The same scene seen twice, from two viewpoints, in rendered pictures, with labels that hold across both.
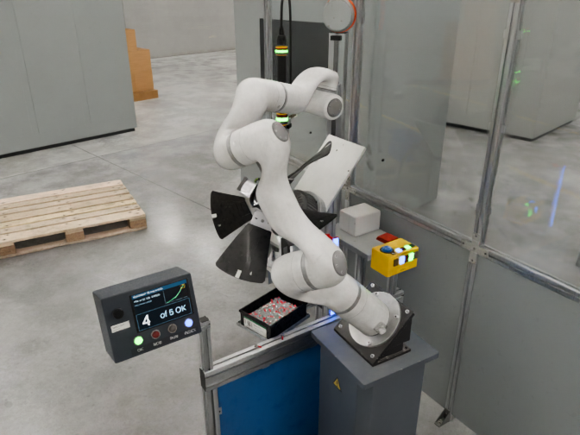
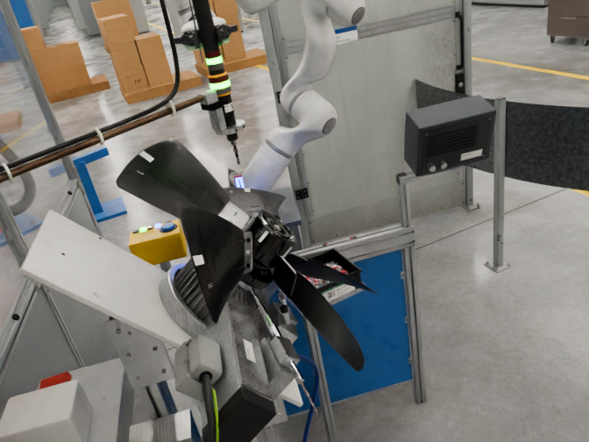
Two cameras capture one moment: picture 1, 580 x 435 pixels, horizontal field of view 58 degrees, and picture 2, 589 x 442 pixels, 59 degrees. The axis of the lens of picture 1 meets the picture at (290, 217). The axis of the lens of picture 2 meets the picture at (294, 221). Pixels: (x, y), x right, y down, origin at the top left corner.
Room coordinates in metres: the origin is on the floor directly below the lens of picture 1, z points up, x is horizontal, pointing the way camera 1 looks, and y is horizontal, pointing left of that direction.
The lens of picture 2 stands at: (2.96, 0.64, 1.80)
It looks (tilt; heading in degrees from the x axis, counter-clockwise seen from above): 28 degrees down; 207
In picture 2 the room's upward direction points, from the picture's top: 11 degrees counter-clockwise
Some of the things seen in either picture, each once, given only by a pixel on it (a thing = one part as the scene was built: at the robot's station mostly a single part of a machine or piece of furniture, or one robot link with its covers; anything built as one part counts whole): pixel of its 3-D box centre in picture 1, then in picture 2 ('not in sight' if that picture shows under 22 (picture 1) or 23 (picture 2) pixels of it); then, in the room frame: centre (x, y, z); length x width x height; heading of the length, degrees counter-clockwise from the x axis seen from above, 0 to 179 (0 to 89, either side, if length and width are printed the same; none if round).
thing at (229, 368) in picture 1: (312, 333); (289, 266); (1.61, -0.09, 0.82); 0.90 x 0.04 x 0.08; 124
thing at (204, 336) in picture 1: (205, 343); (403, 200); (1.37, 0.27, 0.96); 0.03 x 0.03 x 0.20; 34
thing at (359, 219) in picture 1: (357, 218); (45, 428); (2.44, -0.35, 0.92); 0.17 x 0.16 x 0.11; 124
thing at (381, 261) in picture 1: (394, 258); (159, 245); (1.83, -0.41, 1.02); 0.16 x 0.10 x 0.11; 124
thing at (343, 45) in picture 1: (332, 206); not in sight; (2.63, -0.23, 0.90); 0.08 x 0.06 x 1.80; 69
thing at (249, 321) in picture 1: (274, 312); (319, 280); (1.70, 0.06, 0.85); 0.22 x 0.17 x 0.07; 139
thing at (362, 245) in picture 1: (362, 237); (74, 420); (2.36, -0.36, 0.85); 0.36 x 0.24 x 0.03; 34
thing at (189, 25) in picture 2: not in sight; (204, 31); (1.87, -0.03, 1.65); 0.11 x 0.10 x 0.07; 33
